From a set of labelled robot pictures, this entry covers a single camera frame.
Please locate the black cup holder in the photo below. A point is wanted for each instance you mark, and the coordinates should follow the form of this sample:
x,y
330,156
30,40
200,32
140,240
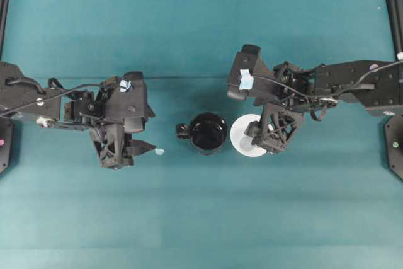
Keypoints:
x,y
207,132

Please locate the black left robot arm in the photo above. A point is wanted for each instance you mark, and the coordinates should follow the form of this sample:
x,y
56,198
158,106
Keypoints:
x,y
53,106

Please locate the black frame rail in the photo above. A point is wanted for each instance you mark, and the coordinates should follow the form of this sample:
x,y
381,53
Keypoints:
x,y
3,16
395,17

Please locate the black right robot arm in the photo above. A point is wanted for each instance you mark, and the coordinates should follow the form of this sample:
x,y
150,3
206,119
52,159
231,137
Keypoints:
x,y
289,92

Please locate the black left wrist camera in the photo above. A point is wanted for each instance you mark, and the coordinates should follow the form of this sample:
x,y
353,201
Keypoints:
x,y
125,101

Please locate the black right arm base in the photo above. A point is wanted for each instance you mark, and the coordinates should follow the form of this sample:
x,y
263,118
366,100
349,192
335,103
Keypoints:
x,y
393,142

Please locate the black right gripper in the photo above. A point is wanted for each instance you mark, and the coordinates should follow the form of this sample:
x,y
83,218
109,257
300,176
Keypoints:
x,y
275,129

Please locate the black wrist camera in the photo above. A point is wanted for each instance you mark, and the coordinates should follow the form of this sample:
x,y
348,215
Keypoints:
x,y
249,76
125,101

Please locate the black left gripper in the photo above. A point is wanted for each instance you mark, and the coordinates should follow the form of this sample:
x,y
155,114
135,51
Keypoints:
x,y
114,149

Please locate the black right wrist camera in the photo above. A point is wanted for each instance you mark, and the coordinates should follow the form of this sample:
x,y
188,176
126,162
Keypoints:
x,y
249,76

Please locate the small tape patch on table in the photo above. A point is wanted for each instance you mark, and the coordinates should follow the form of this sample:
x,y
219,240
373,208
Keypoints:
x,y
246,144

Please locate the black left frame rail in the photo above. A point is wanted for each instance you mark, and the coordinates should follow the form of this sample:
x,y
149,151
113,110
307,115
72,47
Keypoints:
x,y
3,16

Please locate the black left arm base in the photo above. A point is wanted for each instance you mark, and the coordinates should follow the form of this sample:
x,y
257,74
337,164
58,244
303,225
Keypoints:
x,y
7,130

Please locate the black right frame rail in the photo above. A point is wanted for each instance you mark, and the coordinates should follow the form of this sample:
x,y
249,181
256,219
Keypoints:
x,y
395,17

